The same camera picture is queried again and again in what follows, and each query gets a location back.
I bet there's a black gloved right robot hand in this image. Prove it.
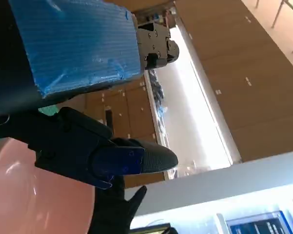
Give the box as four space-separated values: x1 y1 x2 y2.
87 174 147 234

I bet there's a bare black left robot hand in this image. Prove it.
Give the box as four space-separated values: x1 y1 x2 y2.
0 0 180 190

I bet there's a pink bowl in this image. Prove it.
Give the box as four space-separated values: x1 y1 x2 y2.
0 137 96 234

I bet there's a green cutting mat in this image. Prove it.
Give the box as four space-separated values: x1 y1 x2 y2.
0 104 60 147

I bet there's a computer monitor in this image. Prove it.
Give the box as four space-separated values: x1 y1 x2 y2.
216 211 293 234

